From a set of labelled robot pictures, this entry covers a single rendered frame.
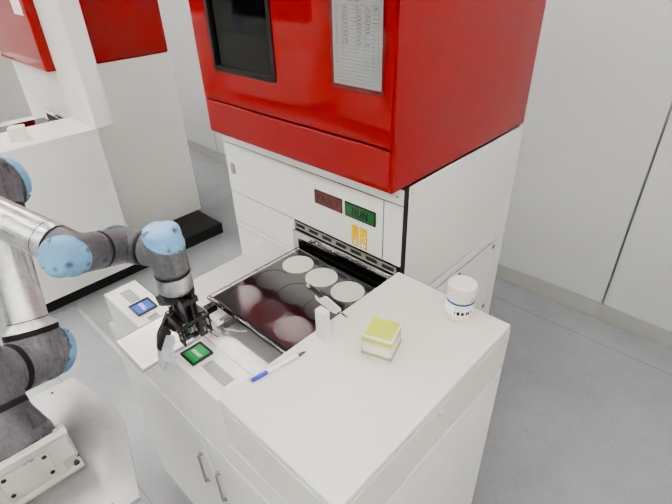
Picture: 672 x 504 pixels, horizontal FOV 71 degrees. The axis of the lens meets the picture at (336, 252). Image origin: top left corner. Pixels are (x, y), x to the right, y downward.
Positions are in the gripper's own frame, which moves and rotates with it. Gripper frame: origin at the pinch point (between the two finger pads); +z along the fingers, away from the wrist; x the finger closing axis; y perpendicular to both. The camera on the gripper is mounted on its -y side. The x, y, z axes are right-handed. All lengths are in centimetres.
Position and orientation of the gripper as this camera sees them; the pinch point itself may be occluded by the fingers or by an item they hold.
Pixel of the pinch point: (189, 351)
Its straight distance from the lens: 121.9
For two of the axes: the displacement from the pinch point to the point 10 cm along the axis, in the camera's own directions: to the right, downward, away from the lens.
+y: 7.2, 3.5, -5.9
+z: 0.3, 8.4, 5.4
